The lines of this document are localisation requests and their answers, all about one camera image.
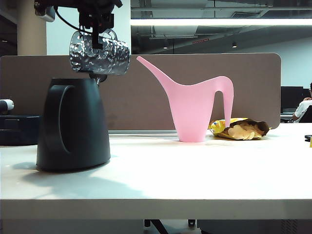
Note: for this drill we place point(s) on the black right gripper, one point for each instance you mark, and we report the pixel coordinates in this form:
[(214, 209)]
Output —
[(97, 18)]

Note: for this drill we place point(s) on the textured clear glass cup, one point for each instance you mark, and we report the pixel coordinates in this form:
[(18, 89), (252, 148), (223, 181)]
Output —
[(109, 61)]

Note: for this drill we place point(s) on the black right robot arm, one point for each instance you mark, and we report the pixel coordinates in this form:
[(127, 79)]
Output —
[(73, 3)]

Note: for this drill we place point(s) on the brown desk partition panel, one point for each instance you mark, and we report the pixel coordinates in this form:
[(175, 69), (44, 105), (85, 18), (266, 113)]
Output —
[(136, 102)]

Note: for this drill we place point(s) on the black watering can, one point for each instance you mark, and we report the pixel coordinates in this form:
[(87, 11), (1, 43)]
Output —
[(80, 122)]

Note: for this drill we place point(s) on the white and black cylinder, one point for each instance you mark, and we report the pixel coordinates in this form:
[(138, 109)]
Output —
[(6, 104)]

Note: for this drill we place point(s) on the pink plastic watering can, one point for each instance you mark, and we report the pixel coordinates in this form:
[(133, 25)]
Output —
[(190, 102)]

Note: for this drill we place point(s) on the black storage box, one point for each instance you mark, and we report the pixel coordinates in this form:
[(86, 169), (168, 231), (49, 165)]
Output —
[(19, 131)]

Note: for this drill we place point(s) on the long white ceiling light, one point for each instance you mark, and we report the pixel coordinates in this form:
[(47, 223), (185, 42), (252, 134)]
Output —
[(219, 22)]

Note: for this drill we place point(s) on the black ceiling spotlight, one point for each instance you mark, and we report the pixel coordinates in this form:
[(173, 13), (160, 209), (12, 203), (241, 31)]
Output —
[(234, 45)]

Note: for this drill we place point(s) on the open yellow chips bag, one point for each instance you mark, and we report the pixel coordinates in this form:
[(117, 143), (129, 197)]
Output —
[(243, 132)]

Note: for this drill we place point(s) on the black table leg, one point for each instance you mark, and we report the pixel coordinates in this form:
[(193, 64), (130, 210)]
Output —
[(157, 226)]

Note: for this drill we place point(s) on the dark computer monitor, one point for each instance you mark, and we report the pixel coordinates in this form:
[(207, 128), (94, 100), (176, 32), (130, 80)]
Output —
[(290, 100)]

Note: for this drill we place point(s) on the black table foot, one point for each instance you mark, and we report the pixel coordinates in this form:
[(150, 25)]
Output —
[(191, 222)]

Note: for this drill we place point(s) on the seated person in white shirt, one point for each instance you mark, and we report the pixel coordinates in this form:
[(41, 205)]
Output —
[(302, 109)]

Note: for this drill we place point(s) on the black office chair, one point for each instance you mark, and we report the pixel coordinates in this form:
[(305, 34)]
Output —
[(308, 118)]

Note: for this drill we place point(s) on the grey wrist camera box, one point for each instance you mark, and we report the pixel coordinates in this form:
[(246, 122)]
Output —
[(47, 14)]

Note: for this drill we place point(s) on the grey aluminium desk rail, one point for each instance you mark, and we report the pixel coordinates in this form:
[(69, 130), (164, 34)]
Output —
[(146, 134)]

